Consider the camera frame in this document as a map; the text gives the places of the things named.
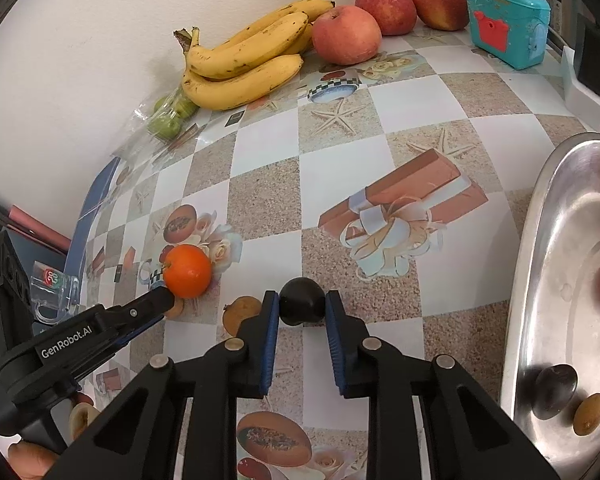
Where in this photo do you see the black power adapter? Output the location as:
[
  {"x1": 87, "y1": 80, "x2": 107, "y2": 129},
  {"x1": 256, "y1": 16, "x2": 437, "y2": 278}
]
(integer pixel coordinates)
[{"x1": 575, "y1": 12, "x2": 600, "y2": 100}]

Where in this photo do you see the dark red apple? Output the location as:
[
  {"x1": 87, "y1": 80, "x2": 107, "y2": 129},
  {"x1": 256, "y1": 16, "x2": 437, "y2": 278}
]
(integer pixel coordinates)
[
  {"x1": 355, "y1": 0, "x2": 417, "y2": 36},
  {"x1": 411, "y1": 0, "x2": 469, "y2": 31}
]

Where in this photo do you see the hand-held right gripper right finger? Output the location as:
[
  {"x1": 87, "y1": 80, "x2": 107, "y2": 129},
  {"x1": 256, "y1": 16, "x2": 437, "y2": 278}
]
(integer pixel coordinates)
[{"x1": 325, "y1": 290, "x2": 561, "y2": 480}]

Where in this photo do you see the orange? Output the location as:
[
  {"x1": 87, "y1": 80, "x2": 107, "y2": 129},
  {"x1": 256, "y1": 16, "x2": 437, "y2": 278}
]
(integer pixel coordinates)
[{"x1": 162, "y1": 244, "x2": 213, "y2": 298}]

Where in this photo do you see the yellow banana bunch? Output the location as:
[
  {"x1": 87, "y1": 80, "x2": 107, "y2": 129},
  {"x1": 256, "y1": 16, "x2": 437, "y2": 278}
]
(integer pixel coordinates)
[{"x1": 174, "y1": 0, "x2": 337, "y2": 111}]

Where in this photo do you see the pink bar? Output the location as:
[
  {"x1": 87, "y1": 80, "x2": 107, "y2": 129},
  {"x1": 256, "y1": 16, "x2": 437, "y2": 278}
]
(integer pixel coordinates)
[{"x1": 7, "y1": 205, "x2": 73, "y2": 253}]

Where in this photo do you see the dark purple plum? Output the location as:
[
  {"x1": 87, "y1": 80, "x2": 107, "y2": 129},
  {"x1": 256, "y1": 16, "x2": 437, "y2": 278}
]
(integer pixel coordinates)
[
  {"x1": 279, "y1": 277, "x2": 327, "y2": 327},
  {"x1": 532, "y1": 364, "x2": 578, "y2": 420}
]

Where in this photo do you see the white power strip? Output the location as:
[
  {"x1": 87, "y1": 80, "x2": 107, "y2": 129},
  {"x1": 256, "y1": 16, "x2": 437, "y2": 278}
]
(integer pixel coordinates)
[{"x1": 560, "y1": 46, "x2": 600, "y2": 128}]

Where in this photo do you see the person's left hand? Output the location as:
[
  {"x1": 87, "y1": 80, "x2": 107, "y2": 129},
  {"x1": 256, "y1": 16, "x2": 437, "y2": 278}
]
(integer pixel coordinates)
[{"x1": 7, "y1": 441, "x2": 58, "y2": 480}]

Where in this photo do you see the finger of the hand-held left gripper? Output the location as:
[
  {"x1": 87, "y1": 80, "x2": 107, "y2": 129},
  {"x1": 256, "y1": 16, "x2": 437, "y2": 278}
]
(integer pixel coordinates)
[{"x1": 100, "y1": 287, "x2": 177, "y2": 348}]

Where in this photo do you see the bag of small green fruits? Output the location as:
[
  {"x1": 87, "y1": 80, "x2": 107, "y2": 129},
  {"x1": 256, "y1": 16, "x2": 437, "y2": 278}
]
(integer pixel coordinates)
[{"x1": 112, "y1": 85, "x2": 201, "y2": 161}]

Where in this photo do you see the round steel basin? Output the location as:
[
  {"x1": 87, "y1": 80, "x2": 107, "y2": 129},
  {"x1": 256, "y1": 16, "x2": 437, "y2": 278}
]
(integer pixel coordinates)
[{"x1": 499, "y1": 132, "x2": 600, "y2": 473}]

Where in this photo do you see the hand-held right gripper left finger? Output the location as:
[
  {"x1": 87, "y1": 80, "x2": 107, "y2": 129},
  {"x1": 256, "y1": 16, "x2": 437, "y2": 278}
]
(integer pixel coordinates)
[{"x1": 55, "y1": 290, "x2": 281, "y2": 480}]

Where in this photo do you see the teal toy camera box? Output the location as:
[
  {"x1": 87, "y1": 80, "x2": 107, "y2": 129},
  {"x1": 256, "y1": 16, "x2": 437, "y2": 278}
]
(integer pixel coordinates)
[{"x1": 461, "y1": 0, "x2": 551, "y2": 70}]

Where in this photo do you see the large pale red apple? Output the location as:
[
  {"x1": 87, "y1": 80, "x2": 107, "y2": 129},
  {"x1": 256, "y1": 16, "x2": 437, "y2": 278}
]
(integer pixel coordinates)
[{"x1": 311, "y1": 5, "x2": 382, "y2": 66}]

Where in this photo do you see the brown kiwi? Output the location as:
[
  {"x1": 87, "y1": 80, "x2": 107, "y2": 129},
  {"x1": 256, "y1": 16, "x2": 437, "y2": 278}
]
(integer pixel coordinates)
[{"x1": 572, "y1": 392, "x2": 600, "y2": 437}]

